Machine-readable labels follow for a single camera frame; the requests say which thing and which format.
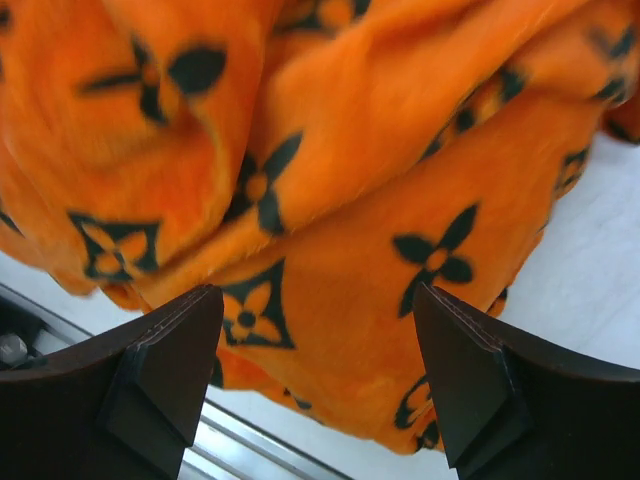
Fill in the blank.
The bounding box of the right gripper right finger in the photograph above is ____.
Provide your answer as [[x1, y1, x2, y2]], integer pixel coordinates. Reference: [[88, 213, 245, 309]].
[[413, 285, 639, 479]]

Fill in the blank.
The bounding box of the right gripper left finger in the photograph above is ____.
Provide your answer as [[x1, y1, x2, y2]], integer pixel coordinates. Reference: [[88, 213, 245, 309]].
[[1, 286, 223, 479]]

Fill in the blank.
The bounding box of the orange patterned pillowcase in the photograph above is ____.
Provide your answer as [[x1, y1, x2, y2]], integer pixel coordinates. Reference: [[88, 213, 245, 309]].
[[1, 1, 639, 454]]

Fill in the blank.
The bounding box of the aluminium front rail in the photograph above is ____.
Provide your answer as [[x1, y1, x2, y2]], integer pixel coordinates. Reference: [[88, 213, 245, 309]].
[[1, 285, 348, 479]]

